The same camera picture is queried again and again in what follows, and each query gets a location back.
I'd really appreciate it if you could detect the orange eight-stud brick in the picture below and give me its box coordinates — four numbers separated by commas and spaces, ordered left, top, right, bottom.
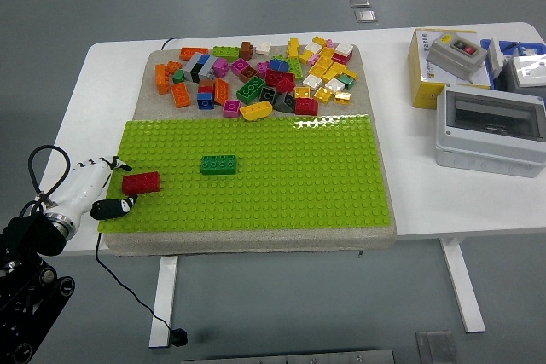
213, 77, 231, 107
170, 81, 192, 109
154, 63, 171, 95
179, 47, 210, 61

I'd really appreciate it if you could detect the lime green studded baseplate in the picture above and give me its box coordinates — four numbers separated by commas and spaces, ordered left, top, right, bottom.
96, 114, 392, 235

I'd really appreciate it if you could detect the white table leg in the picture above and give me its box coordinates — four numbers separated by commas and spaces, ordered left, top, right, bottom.
148, 255, 179, 349
440, 236, 486, 334

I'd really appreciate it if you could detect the blue plastic bin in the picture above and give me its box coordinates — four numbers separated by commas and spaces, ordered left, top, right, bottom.
480, 38, 546, 90

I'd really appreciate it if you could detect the lime green narrow brick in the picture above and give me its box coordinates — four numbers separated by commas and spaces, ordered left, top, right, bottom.
286, 55, 304, 80

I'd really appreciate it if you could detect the dark green eight-stud brick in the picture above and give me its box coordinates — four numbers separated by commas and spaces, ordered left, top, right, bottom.
200, 153, 238, 176
235, 75, 267, 105

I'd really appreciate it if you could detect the black square brick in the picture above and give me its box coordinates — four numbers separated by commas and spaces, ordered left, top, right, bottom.
258, 85, 281, 105

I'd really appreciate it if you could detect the grey enclosure with clear lid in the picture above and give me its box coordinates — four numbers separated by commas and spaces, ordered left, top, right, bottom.
434, 84, 546, 179

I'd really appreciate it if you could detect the dark grey slope brick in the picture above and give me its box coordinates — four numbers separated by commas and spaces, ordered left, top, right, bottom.
273, 91, 296, 113

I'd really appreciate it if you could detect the dark red long brick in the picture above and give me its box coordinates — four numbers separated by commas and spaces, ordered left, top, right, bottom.
264, 68, 296, 87

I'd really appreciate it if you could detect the red eight-stud brick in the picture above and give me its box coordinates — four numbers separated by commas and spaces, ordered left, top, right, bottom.
121, 170, 162, 195

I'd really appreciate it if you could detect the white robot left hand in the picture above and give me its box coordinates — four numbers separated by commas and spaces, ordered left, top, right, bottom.
50, 155, 138, 227

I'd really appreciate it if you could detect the yellow cardboard box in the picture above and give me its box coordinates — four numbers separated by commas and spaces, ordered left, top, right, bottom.
408, 29, 496, 109

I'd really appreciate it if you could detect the black cord with plug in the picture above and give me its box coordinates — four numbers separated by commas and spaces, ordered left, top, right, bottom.
94, 231, 189, 348

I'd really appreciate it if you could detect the grey push-button switch box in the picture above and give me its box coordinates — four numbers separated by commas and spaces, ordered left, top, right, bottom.
426, 34, 488, 84

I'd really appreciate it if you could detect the lime green eight-stud brick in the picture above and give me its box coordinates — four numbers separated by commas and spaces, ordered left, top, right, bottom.
212, 45, 241, 62

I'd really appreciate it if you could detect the yellow curved brick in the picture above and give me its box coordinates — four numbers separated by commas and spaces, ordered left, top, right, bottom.
239, 101, 273, 122

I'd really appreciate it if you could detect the grey white switch unit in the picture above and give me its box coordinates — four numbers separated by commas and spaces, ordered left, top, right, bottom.
502, 55, 546, 95

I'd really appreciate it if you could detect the white wall socket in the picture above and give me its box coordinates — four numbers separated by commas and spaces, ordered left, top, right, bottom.
486, 37, 507, 78

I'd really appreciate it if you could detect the yellow long brick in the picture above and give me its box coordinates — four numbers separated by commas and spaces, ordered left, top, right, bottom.
307, 56, 334, 79
322, 61, 349, 83

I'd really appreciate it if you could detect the grey metal floor plate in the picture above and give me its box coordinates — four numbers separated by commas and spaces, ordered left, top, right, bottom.
415, 330, 458, 364

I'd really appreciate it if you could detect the long metal floor strip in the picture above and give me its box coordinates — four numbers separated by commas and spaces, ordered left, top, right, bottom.
181, 349, 396, 364

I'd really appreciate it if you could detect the grey-brown foam mat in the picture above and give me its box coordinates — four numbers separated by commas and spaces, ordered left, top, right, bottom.
104, 42, 398, 257

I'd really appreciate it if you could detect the pink square brick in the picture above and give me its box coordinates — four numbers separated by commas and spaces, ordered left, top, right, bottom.
222, 99, 242, 119

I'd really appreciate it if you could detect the grey black blue brick stack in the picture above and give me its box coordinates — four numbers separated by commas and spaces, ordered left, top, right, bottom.
183, 51, 218, 84

